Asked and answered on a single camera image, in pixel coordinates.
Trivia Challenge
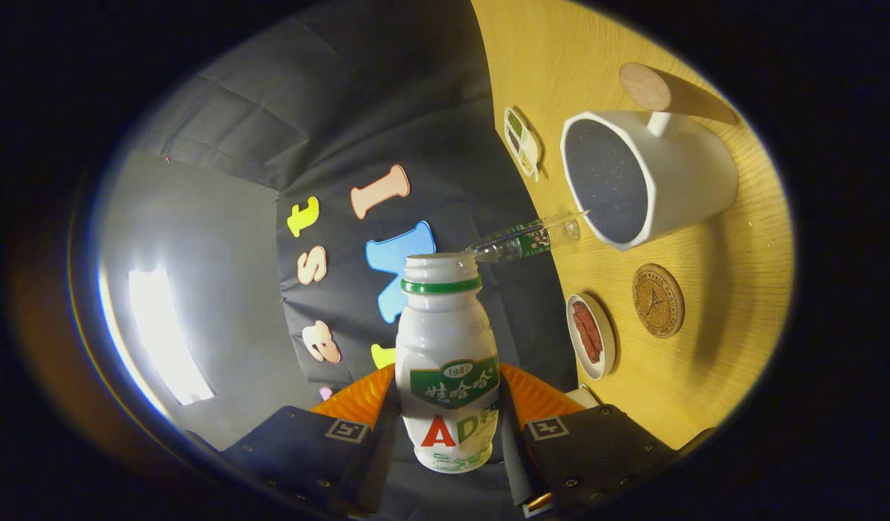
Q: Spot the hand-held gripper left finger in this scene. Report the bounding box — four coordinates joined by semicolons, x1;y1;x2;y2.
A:
199;362;402;518

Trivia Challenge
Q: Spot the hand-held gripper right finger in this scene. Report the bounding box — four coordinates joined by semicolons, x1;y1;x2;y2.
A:
497;362;681;518

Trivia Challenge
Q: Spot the white juice bottle green label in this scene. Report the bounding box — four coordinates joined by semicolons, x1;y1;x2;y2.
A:
394;253;502;474

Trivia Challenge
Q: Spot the round cork coaster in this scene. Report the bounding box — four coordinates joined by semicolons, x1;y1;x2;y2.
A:
632;263;686;339

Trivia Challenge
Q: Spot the white cup wooden handle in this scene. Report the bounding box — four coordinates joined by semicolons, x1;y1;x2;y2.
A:
560;62;740;252

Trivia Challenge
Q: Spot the clear plastic water bottle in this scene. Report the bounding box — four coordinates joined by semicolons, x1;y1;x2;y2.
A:
468;210;590;264

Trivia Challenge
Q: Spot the red meat slice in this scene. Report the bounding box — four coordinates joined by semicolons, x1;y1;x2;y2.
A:
572;311;595;364
577;300;603;355

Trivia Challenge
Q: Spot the round grey plate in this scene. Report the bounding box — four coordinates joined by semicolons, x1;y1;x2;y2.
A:
566;292;617;381

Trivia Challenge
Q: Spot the ceiling light panel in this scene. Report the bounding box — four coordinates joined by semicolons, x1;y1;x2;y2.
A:
127;269;216;406

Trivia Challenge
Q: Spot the white divided bean dish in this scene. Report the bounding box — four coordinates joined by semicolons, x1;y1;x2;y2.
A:
503;106;544;182

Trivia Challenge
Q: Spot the black backdrop cloth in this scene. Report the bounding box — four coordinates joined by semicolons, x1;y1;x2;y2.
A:
130;0;580;435

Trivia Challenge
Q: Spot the wooden table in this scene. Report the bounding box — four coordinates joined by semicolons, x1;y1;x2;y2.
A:
470;0;794;451

